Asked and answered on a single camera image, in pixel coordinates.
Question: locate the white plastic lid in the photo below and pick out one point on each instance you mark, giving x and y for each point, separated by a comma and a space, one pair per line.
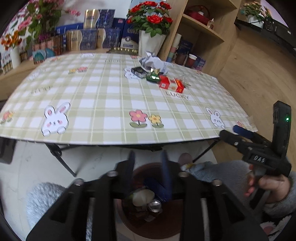
142, 197

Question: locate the black cigarette pack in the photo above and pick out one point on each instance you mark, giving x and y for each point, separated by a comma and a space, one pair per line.
139, 72

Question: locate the checked bunny tablecloth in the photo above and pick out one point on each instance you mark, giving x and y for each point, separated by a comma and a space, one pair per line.
94, 99

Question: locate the dark brown cup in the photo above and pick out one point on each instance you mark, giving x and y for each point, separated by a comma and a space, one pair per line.
180, 58

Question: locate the dark red trash bin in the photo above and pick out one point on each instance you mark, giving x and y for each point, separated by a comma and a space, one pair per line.
144, 213

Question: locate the glass perfume bottle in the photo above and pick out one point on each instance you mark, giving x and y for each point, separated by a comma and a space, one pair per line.
210, 24

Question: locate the golden leaf tray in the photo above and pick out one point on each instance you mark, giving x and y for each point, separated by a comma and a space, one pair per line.
124, 51

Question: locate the pink blossom flower arrangement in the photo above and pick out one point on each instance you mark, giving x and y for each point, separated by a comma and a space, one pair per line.
34, 21

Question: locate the person's right hand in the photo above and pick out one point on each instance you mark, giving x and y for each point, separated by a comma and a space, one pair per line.
279, 186

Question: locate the stacked blue gift boxes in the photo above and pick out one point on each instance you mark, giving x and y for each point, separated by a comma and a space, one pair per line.
100, 30

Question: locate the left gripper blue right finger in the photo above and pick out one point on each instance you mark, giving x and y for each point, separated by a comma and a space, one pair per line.
167, 180

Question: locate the white vase orange flowers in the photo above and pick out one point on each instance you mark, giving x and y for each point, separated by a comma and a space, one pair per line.
12, 51

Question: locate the small blue carton box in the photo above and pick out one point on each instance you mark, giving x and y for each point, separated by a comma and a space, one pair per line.
199, 63

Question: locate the wooden shelf unit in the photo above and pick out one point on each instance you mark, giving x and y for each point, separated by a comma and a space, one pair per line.
213, 45

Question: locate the red basket on shelf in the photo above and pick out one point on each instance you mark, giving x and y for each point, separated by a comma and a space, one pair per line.
199, 13

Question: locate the red paper cup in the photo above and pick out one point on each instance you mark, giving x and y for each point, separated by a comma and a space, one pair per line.
190, 61

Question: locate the red cigarette pack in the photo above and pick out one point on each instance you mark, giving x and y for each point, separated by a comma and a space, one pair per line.
174, 85

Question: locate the pink rose plant white pot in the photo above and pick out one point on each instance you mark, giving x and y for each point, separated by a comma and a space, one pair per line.
256, 14

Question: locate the stack of pastel cups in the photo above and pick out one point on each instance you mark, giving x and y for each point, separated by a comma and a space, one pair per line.
174, 47

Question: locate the green candy wrapper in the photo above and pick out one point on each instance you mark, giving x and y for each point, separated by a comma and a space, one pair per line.
154, 75

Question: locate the white paper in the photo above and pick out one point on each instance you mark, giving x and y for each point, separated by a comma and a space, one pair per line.
153, 62

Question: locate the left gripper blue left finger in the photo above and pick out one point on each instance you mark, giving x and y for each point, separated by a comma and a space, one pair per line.
129, 166

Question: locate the red rose plant white pot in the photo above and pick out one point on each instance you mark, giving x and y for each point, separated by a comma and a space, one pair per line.
152, 21

